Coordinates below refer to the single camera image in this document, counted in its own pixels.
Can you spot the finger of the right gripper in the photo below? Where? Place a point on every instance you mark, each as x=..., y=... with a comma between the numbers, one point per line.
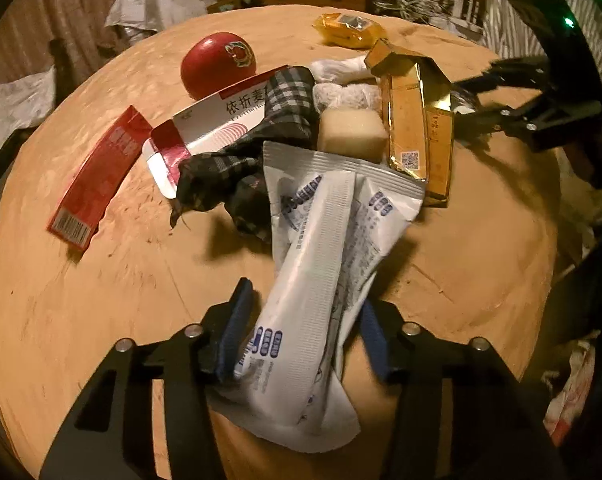
x=529, y=72
x=471, y=124

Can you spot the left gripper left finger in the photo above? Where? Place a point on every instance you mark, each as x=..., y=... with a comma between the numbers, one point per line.
x=108, y=434

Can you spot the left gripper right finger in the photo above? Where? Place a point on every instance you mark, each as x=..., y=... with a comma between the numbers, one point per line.
x=460, y=413

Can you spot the yellow sponge block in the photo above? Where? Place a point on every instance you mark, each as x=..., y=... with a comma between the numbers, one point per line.
x=353, y=133

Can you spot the white foil pouch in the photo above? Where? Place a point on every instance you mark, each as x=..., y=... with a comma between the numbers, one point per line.
x=334, y=220

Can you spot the dark plaid cloth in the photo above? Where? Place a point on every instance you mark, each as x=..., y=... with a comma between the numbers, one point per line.
x=234, y=176

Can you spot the red white medicine box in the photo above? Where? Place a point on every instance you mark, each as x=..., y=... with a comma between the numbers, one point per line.
x=206, y=126

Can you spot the gold foil box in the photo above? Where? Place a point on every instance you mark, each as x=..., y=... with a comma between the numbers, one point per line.
x=417, y=111

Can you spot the grey knitted sock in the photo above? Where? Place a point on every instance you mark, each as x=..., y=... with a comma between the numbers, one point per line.
x=352, y=96

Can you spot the white crumpled tissue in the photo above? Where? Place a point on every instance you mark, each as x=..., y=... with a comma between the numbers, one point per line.
x=340, y=71

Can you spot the yellow snack wrapper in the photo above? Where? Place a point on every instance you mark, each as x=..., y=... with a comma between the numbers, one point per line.
x=349, y=30

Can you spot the red carton box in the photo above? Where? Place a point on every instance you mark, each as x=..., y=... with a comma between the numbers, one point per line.
x=85, y=201

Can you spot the red apple-shaped ball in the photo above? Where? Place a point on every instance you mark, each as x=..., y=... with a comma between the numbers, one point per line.
x=216, y=62

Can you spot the left white plastic cover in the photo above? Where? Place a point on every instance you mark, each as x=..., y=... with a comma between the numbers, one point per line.
x=26, y=102

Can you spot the brown curtain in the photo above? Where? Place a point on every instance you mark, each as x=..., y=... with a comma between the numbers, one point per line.
x=28, y=26

